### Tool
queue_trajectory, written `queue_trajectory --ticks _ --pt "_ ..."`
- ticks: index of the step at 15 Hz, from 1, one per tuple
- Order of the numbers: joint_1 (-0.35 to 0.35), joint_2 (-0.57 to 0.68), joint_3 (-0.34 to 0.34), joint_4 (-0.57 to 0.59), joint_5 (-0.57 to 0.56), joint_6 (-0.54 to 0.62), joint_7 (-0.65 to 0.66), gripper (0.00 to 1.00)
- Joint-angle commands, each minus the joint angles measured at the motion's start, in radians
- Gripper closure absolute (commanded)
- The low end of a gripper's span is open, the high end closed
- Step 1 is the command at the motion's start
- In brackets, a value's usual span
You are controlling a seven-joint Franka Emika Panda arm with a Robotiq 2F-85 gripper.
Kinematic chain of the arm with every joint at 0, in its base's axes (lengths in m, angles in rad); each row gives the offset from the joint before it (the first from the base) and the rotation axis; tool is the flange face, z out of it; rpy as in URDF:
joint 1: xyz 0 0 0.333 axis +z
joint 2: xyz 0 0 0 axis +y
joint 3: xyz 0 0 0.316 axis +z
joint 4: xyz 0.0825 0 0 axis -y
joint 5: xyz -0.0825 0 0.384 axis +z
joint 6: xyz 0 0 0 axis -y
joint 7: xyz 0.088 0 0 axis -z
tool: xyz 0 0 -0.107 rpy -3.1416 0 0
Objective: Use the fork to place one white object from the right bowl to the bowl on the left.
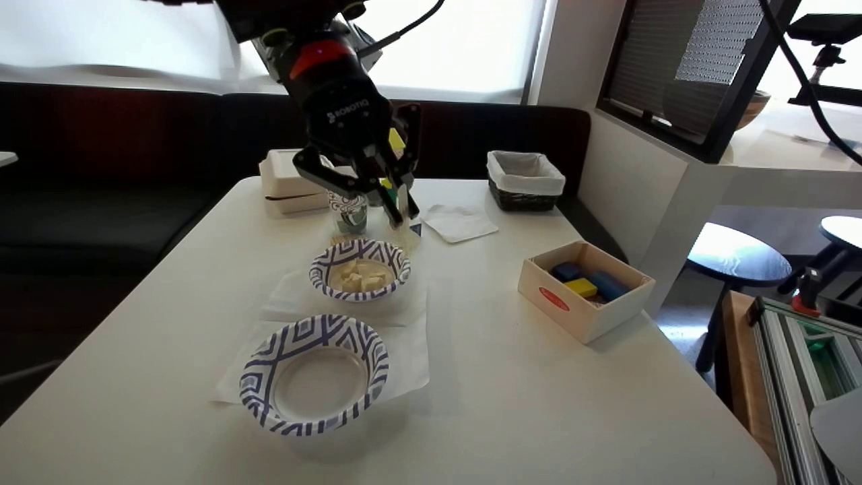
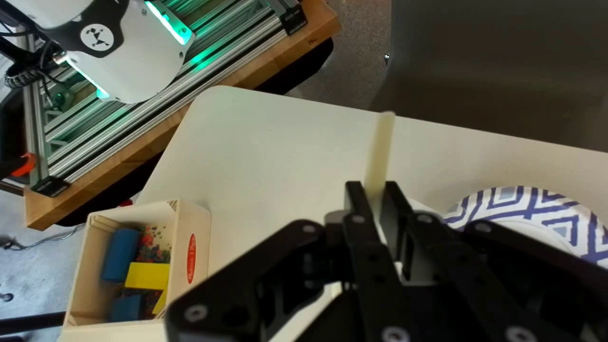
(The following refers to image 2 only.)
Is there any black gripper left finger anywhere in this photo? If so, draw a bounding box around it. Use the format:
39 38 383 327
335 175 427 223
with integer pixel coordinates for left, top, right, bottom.
164 181 413 342

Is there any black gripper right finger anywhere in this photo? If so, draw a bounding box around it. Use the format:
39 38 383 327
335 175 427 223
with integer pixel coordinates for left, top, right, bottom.
377 181 608 342

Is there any empty blue patterned paper bowl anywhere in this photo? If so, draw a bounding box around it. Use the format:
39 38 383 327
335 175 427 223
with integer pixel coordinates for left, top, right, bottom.
440 185 608 270

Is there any white wooden box red label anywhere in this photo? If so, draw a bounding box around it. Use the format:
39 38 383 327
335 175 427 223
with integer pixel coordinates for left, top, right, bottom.
60 198 212 329

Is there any yellow block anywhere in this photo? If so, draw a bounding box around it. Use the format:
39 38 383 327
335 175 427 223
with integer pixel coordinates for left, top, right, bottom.
123 261 172 293

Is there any blue block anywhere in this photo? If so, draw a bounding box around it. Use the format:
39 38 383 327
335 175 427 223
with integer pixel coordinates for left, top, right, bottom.
100 226 142 285
106 291 144 323

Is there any wooden cart board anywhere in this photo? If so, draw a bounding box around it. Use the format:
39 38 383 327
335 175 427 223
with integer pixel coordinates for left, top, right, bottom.
22 0 341 232

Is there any red black clamp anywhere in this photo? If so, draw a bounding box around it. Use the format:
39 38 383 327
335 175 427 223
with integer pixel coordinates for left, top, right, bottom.
9 152 37 181

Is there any aluminium frame cart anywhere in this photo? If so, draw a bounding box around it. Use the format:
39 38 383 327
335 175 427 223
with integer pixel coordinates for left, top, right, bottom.
0 0 307 196

